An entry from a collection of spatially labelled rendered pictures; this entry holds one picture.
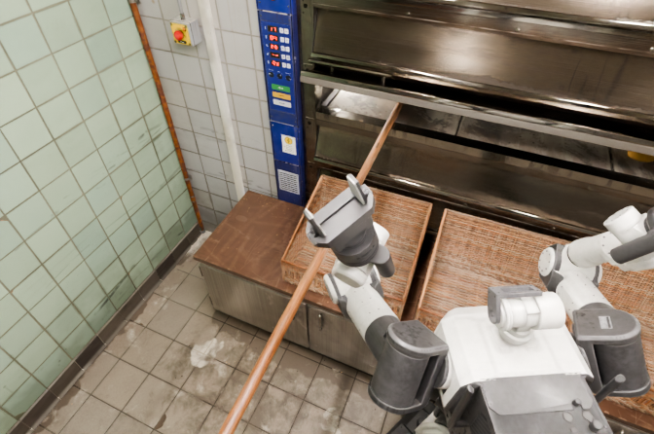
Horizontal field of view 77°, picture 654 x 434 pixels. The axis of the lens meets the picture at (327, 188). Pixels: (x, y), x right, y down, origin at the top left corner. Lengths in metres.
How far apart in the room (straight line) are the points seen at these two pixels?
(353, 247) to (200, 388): 1.80
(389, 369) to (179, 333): 1.86
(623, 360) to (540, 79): 0.91
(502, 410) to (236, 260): 1.46
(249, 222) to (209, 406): 0.92
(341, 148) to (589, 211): 1.05
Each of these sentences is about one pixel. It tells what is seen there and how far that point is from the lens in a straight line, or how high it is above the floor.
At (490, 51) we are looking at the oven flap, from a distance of 1.56.
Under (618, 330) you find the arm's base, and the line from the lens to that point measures 1.01.
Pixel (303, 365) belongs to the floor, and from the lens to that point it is 2.37.
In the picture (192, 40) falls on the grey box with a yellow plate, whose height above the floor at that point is 1.44.
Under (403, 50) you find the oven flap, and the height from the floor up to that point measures 1.53.
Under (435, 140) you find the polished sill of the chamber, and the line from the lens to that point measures 1.74.
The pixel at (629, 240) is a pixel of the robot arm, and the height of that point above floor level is 1.52.
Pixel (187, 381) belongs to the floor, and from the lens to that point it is 2.44.
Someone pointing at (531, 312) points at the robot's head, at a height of 1.50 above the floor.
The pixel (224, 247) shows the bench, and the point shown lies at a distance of 2.10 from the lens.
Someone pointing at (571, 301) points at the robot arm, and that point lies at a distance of 1.15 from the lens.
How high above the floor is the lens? 2.16
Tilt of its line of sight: 42 degrees down
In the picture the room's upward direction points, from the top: straight up
